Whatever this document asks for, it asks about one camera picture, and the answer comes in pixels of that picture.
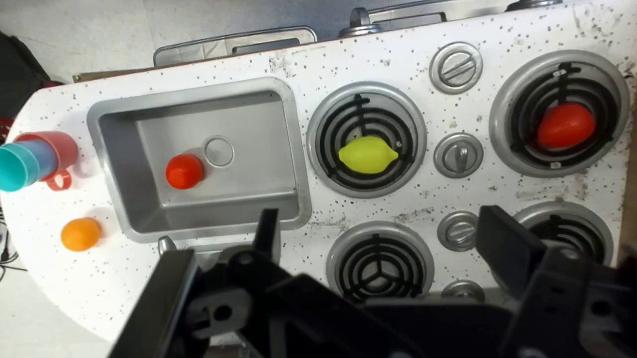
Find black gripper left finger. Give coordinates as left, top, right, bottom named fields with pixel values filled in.
left=251, top=207, right=283, bottom=266

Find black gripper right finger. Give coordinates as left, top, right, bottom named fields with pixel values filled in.
left=474, top=203, right=550, bottom=296

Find yellow toy lemon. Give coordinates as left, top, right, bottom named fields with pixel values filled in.
left=337, top=133, right=402, bottom=177

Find grey toy stove knob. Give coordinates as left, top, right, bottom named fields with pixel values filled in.
left=440, top=278, right=488, bottom=304
left=428, top=40, right=486, bottom=95
left=432, top=131, right=486, bottom=181
left=436, top=209, right=482, bottom=255

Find grey toy sink basin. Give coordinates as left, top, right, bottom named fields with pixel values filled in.
left=86, top=74, right=315, bottom=245

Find white toy kitchen stove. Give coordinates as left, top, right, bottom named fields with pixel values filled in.
left=2, top=0, right=637, bottom=344

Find red toy ball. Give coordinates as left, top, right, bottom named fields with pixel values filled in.
left=163, top=153, right=209, bottom=193

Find small silver faucet stub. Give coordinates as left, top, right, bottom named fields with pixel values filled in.
left=155, top=235, right=179, bottom=259

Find red toy tomato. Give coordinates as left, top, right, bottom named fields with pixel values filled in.
left=534, top=101, right=599, bottom=153

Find orange toy ball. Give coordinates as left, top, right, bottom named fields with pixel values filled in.
left=60, top=215, right=106, bottom=255

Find blue plastic cup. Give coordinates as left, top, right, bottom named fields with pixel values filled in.
left=18, top=139, right=60, bottom=183

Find teal plastic cup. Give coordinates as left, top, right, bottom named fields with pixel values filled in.
left=0, top=143, right=42, bottom=195

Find dark bag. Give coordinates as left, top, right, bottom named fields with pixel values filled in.
left=0, top=30, right=64, bottom=129

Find red plastic cup with handle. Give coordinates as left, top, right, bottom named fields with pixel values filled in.
left=14, top=129, right=82, bottom=193

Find black floor cables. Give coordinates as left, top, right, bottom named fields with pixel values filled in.
left=0, top=225, right=28, bottom=284

